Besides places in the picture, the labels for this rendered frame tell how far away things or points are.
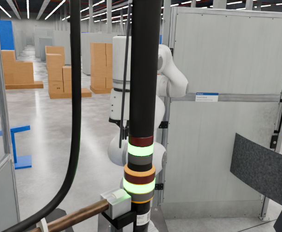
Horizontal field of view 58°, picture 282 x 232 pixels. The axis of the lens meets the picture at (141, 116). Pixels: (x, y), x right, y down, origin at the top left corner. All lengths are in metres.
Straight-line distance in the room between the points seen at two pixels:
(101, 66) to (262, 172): 6.81
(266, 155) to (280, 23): 1.09
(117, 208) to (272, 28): 2.26
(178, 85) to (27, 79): 8.55
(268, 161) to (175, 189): 0.88
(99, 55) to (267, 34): 6.49
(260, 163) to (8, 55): 8.38
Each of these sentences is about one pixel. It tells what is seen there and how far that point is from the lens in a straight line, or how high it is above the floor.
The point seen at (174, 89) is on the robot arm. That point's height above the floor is 1.53.
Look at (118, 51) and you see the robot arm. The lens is 0.78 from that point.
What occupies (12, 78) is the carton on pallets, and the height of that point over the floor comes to 0.32.
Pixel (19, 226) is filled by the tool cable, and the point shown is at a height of 1.56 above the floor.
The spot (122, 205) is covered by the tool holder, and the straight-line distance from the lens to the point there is 0.34.
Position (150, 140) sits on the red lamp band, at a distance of 0.32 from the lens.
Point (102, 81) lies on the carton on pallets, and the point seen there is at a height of 0.39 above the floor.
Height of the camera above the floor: 1.74
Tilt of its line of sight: 17 degrees down
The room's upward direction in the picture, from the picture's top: 2 degrees clockwise
